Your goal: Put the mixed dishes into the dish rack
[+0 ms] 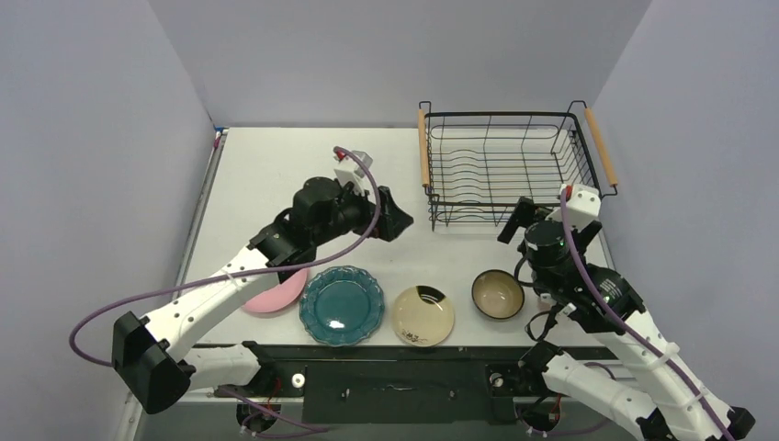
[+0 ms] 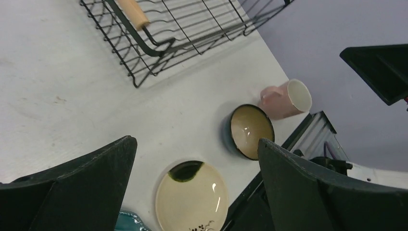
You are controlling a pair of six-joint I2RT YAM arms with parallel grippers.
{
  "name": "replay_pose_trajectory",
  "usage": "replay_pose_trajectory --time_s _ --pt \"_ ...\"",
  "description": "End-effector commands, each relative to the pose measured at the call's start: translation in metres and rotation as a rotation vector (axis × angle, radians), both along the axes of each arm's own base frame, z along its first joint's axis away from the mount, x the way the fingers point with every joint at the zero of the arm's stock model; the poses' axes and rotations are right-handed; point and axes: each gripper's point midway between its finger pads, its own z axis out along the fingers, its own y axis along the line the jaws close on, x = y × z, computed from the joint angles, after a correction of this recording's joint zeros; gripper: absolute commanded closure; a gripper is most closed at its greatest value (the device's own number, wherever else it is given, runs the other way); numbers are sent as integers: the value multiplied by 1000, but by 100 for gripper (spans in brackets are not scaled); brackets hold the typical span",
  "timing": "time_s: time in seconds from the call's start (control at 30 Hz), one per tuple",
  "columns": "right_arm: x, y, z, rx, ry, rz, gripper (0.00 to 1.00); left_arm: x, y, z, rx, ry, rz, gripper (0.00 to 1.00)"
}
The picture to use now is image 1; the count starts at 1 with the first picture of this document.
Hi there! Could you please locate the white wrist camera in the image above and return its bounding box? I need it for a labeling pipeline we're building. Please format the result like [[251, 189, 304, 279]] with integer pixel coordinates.
[[559, 184, 602, 231], [333, 151, 370, 196]]

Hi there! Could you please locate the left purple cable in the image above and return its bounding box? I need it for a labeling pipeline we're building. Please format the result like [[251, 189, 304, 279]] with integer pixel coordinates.
[[68, 145, 383, 368]]

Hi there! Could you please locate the cream plate with black accent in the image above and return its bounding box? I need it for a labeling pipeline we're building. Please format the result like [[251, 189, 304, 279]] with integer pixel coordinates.
[[390, 285, 456, 347]]

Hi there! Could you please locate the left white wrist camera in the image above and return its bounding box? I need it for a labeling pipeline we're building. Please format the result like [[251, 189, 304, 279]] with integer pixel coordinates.
[[333, 151, 370, 196]]

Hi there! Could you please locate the teal scalloped plate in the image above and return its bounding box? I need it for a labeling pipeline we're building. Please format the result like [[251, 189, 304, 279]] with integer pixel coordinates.
[[299, 266, 385, 347]]

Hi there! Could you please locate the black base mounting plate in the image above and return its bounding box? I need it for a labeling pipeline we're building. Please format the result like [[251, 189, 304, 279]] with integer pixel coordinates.
[[215, 344, 553, 424]]

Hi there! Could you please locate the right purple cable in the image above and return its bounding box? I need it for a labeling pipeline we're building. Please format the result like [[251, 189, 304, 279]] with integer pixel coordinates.
[[559, 188, 738, 441]]

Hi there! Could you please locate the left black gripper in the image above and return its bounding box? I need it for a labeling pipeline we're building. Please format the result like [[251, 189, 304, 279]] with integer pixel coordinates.
[[313, 178, 412, 247]]

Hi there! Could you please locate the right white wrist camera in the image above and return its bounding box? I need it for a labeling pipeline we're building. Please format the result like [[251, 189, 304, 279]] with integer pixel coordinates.
[[559, 184, 602, 231]]

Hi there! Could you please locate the pink plate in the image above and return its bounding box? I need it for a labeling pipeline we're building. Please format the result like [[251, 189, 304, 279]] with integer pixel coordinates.
[[243, 269, 309, 314]]

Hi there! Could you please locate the black wire dish rack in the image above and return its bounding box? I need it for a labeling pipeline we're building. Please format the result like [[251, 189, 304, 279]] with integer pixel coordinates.
[[417, 100, 618, 230]]

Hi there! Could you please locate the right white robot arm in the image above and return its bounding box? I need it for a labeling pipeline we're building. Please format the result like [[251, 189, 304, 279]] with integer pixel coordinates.
[[498, 193, 755, 440]]

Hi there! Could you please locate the purple cable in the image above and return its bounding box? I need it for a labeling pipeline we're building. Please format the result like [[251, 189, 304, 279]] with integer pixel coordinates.
[[559, 188, 738, 441], [68, 145, 383, 368]]

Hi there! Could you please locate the dark bowl beige inside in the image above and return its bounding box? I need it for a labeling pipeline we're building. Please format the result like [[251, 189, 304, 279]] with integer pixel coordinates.
[[471, 269, 525, 320]]

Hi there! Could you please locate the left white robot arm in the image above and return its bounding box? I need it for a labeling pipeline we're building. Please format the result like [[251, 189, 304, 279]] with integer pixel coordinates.
[[112, 177, 413, 414]]

